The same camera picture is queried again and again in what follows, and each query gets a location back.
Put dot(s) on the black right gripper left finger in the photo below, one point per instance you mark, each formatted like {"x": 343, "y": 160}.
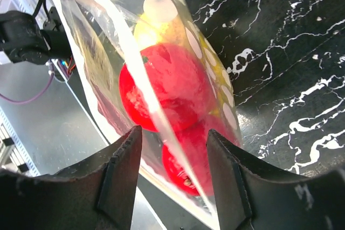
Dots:
{"x": 95, "y": 193}

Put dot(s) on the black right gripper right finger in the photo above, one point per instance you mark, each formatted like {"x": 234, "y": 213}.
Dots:
{"x": 253, "y": 194}

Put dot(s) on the polka dot zip top bag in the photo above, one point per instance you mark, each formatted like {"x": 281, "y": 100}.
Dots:
{"x": 101, "y": 35}

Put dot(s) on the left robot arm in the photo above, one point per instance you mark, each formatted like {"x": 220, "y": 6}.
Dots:
{"x": 35, "y": 38}

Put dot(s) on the red fake tomato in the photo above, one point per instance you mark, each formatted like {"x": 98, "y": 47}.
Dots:
{"x": 193, "y": 142}

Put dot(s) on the yellow fake banana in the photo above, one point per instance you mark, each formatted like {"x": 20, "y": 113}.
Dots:
{"x": 218, "y": 74}

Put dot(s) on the red fake apple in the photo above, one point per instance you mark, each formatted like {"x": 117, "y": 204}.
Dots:
{"x": 179, "y": 81}

